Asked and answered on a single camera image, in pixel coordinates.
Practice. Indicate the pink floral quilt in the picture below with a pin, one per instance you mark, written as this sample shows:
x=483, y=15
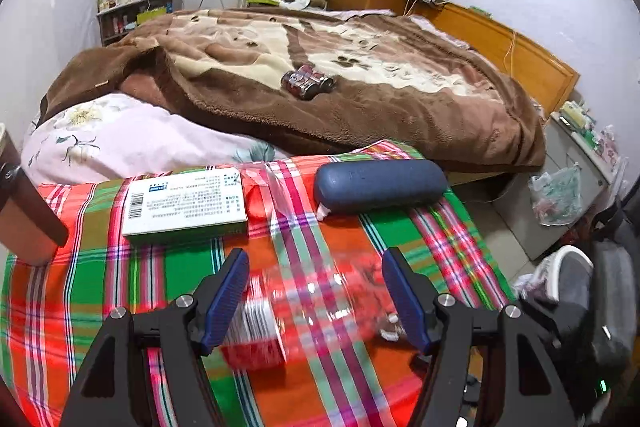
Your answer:
x=140, y=137

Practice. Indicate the clear plastic wrapper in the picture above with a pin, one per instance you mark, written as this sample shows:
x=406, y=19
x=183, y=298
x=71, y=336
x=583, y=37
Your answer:
x=265, y=192

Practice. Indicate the clear bin liner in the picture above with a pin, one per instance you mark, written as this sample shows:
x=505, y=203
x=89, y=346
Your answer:
x=575, y=282

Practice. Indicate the grey padded chair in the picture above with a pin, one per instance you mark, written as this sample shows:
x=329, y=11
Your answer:
x=615, y=287

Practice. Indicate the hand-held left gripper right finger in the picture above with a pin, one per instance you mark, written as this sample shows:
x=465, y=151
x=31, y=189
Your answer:
x=405, y=302

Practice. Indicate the cluttered storage shelf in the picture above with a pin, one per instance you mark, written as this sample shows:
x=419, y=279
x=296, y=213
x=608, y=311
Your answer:
x=120, y=24

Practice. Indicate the printed clear plastic bag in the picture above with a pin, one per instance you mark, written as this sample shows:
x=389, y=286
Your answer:
x=557, y=197

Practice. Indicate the pink floral bag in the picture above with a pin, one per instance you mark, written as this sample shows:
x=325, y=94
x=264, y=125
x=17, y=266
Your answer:
x=609, y=147

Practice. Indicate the grey bedside cabinet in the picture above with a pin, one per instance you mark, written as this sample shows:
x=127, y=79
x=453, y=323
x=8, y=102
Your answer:
x=555, y=147

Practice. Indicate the white medicine box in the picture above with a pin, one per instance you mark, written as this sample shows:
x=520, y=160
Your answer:
x=185, y=202

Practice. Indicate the white round trash bin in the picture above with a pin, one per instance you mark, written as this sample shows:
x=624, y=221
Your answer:
x=555, y=277

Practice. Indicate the green packet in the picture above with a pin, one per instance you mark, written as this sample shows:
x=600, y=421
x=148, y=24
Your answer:
x=481, y=10

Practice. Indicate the dark blue glasses case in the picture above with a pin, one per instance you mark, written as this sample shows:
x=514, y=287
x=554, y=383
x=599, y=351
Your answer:
x=380, y=187

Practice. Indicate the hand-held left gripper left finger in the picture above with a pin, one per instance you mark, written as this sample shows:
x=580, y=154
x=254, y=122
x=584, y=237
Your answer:
x=225, y=302

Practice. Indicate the brown cream fleece blanket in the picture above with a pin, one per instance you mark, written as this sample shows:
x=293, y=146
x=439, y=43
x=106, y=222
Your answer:
x=400, y=117

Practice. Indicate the green white box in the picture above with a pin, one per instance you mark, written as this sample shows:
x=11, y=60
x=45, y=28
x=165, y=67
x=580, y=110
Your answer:
x=575, y=114

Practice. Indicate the red green plaid cloth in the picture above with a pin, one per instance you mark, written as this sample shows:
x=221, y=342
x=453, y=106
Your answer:
x=125, y=287

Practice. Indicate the wooden headboard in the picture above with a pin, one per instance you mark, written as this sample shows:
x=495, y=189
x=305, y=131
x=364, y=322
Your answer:
x=530, y=57

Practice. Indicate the red silver toy car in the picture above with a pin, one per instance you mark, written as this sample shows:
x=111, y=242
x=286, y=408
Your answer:
x=307, y=82

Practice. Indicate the clear plastic bottle red label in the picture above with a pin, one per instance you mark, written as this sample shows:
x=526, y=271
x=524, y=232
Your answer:
x=260, y=332

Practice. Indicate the brown wooden post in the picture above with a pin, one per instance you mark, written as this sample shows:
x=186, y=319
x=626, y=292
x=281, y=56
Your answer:
x=25, y=217

